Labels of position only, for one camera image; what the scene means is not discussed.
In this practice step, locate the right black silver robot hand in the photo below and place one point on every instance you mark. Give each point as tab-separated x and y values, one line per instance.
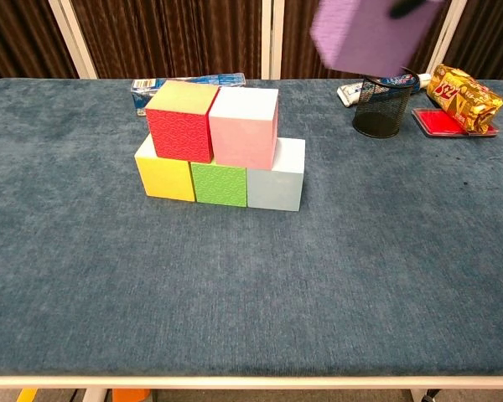
408	8

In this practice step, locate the purple foam cube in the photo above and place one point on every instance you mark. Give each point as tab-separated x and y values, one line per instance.
369	33

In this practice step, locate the pink foam cube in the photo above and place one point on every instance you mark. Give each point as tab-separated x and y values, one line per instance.
243	134

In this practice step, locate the light blue foam cube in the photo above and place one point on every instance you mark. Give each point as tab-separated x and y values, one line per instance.
274	188

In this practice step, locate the red foam cube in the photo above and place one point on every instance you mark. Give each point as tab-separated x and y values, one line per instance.
178	134

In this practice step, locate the yellow foam cube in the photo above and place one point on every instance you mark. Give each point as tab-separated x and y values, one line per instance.
165	178

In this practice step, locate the green foam cube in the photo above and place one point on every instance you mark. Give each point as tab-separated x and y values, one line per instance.
222	184

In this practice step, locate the dark brown pleated curtain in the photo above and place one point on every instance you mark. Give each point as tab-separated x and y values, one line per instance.
494	33
25	33
297	42
172	37

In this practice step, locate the white blue toothpaste tube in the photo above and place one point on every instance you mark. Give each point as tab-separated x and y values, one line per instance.
348	94

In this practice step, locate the gold snack package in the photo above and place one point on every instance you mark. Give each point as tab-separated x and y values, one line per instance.
465	100

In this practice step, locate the black mesh pen cup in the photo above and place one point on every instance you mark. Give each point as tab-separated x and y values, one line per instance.
381	121

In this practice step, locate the red ink pad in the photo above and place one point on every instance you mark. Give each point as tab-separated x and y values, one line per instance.
436	121

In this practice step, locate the blue cookie package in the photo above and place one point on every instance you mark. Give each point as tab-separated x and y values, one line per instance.
144	96

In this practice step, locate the white table leg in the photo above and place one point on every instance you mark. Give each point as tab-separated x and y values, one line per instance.
418	395
95	395

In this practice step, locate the orange object under table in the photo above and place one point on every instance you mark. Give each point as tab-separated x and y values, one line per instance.
130	395

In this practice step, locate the yellow floor tape strip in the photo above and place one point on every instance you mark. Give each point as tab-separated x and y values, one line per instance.
27	395

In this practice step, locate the white partition post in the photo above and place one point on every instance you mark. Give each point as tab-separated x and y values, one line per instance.
272	37
73	37
448	37

